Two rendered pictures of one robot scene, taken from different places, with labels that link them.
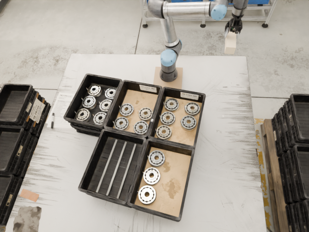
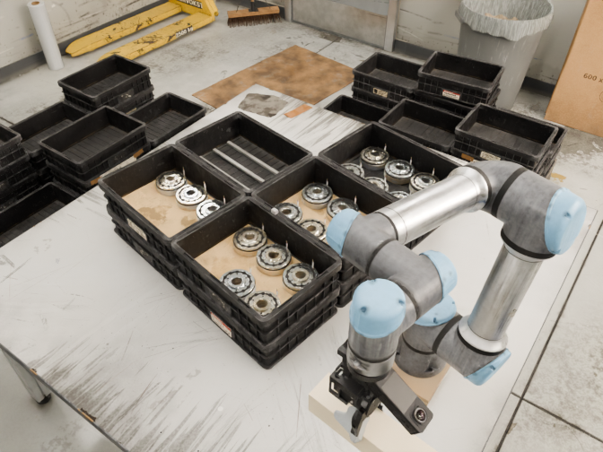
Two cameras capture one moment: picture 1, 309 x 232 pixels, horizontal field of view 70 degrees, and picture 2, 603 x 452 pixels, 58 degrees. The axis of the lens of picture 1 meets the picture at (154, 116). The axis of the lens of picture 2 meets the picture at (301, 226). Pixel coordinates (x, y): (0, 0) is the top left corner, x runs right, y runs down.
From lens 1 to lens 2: 160 cm
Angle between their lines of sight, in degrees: 61
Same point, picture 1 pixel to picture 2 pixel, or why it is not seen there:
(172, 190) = (149, 213)
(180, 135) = (226, 265)
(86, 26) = not seen: outside the picture
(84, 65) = not seen: hidden behind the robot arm
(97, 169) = (263, 152)
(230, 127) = (182, 403)
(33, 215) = (266, 109)
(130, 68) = not seen: hidden behind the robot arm
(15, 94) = (535, 149)
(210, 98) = (288, 413)
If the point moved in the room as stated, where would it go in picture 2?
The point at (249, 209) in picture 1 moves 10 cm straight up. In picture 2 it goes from (29, 326) to (16, 305)
